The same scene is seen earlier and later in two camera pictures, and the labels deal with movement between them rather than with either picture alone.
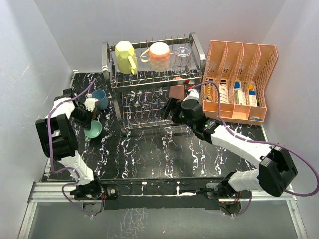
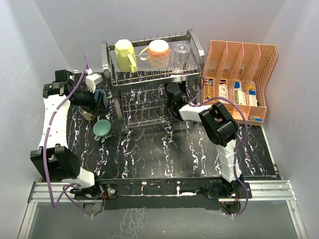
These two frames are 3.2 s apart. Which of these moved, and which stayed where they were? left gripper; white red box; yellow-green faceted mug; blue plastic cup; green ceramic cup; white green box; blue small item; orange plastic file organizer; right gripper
Moved: green ceramic cup; right gripper; left gripper
Stayed: white red box; white green box; yellow-green faceted mug; blue small item; orange plastic file organizer; blue plastic cup
